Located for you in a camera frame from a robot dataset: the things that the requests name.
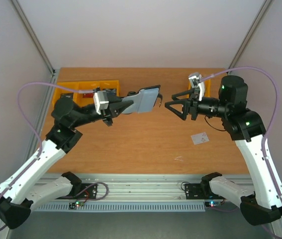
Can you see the yellow bin middle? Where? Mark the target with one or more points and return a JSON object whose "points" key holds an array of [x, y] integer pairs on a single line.
{"points": [[86, 87]]}

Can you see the left aluminium frame post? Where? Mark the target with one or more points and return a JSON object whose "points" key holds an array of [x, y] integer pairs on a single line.
{"points": [[30, 31]]}

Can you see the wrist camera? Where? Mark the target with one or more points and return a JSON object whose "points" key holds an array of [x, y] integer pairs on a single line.
{"points": [[193, 94], [101, 101]]}

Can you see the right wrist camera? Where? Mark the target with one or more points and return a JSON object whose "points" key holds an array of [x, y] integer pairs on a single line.
{"points": [[193, 94]]}

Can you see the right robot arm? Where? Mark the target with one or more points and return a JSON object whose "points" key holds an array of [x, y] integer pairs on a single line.
{"points": [[263, 204]]}

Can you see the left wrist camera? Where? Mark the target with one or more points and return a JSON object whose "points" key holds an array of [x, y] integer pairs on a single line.
{"points": [[101, 101]]}

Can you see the card holder with clear sleeves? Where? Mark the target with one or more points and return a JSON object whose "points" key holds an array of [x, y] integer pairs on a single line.
{"points": [[144, 100]]}

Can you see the yellow bin left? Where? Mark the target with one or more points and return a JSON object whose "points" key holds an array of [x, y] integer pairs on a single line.
{"points": [[58, 91]]}

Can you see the aluminium frame post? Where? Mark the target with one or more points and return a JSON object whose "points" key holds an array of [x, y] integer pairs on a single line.
{"points": [[264, 8], [30, 31]]}

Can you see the yellow bin far right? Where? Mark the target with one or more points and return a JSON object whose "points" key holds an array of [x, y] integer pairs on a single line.
{"points": [[202, 88]]}

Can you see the right aluminium frame post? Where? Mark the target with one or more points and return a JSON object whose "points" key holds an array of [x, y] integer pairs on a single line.
{"points": [[264, 8]]}

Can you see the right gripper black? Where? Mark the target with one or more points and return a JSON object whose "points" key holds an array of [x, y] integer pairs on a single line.
{"points": [[193, 105]]}

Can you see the red credit card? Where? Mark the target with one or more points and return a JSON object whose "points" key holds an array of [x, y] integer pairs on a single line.
{"points": [[87, 95]]}

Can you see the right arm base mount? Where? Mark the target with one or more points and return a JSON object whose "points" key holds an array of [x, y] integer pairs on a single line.
{"points": [[200, 190]]}

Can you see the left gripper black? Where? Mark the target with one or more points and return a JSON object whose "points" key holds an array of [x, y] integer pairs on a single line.
{"points": [[107, 114]]}

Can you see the yellow bin right of trio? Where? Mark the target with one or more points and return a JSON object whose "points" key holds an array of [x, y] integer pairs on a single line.
{"points": [[110, 84]]}

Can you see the left circuit board with LED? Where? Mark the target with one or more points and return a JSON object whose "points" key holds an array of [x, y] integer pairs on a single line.
{"points": [[75, 205]]}

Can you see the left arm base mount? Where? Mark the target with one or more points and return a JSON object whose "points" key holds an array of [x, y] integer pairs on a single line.
{"points": [[86, 190]]}

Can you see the circuit board with led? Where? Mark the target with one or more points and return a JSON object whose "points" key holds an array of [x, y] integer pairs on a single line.
{"points": [[75, 205], [212, 204]]}

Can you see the right circuit board with LED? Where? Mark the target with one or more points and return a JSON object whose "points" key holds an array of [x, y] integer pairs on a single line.
{"points": [[212, 204]]}

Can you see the white card with red pattern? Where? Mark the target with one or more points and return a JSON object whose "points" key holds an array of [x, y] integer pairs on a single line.
{"points": [[200, 138]]}

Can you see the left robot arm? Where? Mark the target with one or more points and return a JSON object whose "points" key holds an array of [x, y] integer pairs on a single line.
{"points": [[18, 196]]}

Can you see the slotted grey cable duct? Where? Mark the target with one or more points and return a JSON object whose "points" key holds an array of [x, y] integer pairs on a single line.
{"points": [[118, 207]]}

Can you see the aluminium rail frame front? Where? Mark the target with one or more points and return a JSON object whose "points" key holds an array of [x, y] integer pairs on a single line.
{"points": [[142, 187]]}

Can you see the blue credit card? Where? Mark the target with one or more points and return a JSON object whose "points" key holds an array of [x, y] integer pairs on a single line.
{"points": [[112, 92]]}

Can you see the black credit card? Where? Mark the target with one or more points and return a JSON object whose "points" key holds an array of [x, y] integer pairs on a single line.
{"points": [[67, 95]]}

